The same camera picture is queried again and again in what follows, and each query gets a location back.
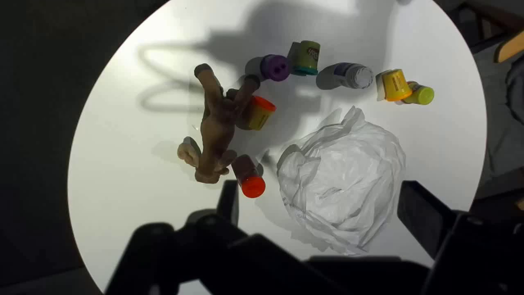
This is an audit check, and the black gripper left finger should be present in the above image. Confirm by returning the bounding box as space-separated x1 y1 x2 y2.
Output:
216 178 242 226

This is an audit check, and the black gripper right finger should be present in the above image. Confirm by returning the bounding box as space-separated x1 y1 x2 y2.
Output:
396 180 460 258

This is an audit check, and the brown jar with red cap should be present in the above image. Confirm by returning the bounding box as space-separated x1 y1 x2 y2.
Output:
231 153 267 199

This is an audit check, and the yellow tub with orange lid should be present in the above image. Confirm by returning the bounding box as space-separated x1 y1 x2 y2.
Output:
236 94 277 130

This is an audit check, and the small tub with green lid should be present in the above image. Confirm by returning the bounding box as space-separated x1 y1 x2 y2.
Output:
406 80 437 106

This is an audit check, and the yellow plastic cup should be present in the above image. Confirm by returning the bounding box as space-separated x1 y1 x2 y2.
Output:
375 67 414 103

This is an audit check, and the purple plastic container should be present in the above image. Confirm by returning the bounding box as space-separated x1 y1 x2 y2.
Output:
244 52 291 83

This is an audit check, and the green Play-Doh can teal lid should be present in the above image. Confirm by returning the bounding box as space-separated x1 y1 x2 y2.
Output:
286 39 322 76

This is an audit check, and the grey play-doh cup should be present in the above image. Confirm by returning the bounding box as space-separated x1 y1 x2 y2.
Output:
316 60 375 91

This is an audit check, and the brown plush donkey toy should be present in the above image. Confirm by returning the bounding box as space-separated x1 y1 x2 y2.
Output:
177 62 262 185

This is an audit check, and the grey armchair with wooden arms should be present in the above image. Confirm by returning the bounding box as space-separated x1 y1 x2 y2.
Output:
444 0 524 209

